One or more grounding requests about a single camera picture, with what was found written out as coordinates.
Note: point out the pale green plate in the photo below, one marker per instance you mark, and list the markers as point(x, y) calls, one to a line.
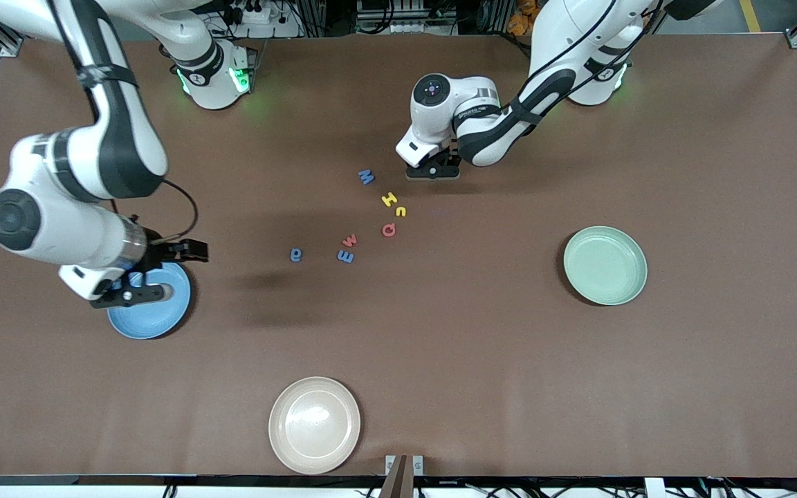
point(605, 265)

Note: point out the blue letter M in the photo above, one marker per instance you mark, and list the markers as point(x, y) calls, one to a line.
point(367, 177)

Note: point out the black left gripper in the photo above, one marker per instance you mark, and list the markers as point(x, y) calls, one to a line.
point(454, 161)

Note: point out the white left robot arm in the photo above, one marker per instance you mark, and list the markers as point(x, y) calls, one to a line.
point(564, 34)

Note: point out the yellow letter H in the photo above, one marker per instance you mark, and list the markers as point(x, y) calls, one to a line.
point(389, 200)

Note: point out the white power strip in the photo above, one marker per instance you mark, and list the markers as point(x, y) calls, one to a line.
point(260, 17)

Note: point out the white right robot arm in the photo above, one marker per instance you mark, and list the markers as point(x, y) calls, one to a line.
point(59, 228)

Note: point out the blue letter a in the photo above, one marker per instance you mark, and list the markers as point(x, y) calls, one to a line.
point(295, 255)

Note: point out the beige plate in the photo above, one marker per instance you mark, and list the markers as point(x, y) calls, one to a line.
point(315, 425)

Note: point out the red letter w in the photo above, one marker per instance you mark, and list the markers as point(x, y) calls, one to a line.
point(349, 241)

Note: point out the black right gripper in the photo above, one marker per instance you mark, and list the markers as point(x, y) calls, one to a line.
point(158, 254)

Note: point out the red letter Q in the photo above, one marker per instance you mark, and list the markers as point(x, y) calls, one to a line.
point(384, 230)

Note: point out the orange toy pile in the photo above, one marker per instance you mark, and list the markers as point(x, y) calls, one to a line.
point(519, 24)

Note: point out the blue plate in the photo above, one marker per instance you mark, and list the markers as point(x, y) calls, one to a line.
point(149, 321)

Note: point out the metal bracket with wooden post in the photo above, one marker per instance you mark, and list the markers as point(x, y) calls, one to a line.
point(402, 481)

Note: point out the blue letter E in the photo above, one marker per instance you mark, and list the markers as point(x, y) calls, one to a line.
point(346, 256)

